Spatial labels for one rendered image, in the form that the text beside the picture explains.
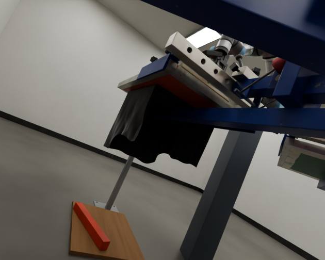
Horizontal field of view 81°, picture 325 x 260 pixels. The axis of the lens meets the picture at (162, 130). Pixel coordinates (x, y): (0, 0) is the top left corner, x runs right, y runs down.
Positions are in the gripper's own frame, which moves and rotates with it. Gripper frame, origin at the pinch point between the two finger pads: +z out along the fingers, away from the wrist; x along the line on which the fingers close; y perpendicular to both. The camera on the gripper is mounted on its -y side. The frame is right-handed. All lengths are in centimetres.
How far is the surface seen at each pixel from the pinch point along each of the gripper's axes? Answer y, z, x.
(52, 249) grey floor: -30, 109, 19
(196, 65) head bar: -22.1, 10.3, -24.7
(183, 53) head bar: -28.7, 10.2, -25.3
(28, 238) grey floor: -41, 109, 25
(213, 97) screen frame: -3.6, 12.7, -17.3
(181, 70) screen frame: -23.1, 11.9, -17.2
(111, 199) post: 11, 99, 77
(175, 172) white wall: 270, 81, 368
